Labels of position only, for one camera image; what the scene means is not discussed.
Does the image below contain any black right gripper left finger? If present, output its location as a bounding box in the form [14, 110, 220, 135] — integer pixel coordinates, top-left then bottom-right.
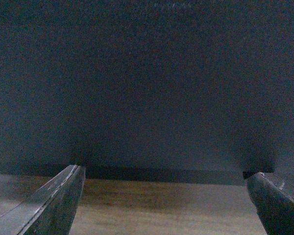
[0, 165, 85, 235]

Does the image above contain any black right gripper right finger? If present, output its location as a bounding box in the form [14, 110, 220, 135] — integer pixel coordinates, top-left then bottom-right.
[245, 172, 294, 235]

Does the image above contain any black shelf panel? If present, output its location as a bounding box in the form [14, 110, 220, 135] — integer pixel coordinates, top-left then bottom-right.
[0, 0, 294, 179]

